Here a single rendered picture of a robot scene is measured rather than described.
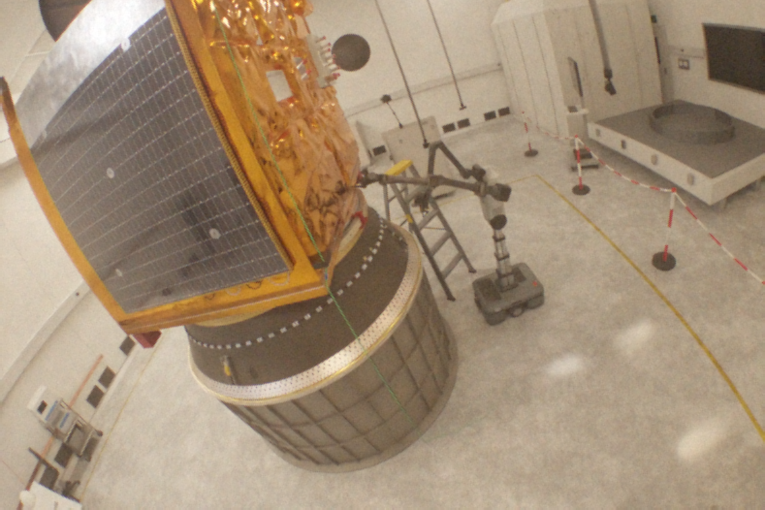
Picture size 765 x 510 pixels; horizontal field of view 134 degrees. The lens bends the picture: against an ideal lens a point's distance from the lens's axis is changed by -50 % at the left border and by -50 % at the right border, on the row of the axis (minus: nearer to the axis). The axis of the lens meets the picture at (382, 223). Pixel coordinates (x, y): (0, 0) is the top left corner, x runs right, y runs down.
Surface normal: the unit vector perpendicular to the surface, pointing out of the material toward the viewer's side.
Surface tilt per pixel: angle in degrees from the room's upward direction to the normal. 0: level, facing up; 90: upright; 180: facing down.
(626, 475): 0
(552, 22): 90
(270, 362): 62
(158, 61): 90
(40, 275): 90
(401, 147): 90
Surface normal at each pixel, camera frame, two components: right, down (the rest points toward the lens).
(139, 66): -0.02, 0.47
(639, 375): -0.33, -0.84
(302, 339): 0.19, -0.12
